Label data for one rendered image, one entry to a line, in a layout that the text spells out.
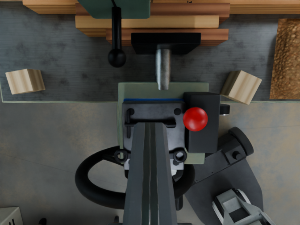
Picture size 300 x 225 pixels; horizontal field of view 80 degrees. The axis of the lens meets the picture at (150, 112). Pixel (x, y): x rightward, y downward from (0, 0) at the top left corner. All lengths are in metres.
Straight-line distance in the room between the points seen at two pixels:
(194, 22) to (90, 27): 0.15
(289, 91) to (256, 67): 0.07
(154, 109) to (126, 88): 0.06
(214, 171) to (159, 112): 1.04
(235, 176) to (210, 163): 0.20
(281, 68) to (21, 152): 1.57
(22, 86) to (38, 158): 1.25
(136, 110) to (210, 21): 0.17
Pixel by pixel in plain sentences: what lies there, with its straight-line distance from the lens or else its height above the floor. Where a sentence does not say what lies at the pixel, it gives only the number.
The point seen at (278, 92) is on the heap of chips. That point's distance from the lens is 0.41.
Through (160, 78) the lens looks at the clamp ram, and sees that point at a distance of 0.28.
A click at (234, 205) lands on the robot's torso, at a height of 0.36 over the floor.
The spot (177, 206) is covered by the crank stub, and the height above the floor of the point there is 0.89.
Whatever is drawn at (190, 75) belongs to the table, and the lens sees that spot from 0.34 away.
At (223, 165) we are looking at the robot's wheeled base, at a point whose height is 0.19.
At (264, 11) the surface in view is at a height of 0.91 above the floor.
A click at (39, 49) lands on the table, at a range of 0.39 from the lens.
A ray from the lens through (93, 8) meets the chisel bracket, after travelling 0.22.
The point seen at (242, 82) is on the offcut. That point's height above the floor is 0.94.
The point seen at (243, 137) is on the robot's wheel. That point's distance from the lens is 1.25.
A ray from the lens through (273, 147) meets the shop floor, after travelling 1.60.
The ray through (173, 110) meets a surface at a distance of 0.24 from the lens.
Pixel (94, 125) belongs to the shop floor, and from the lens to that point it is 1.33.
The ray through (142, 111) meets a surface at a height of 1.00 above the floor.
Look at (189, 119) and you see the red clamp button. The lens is 0.22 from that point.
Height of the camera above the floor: 1.24
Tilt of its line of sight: 80 degrees down
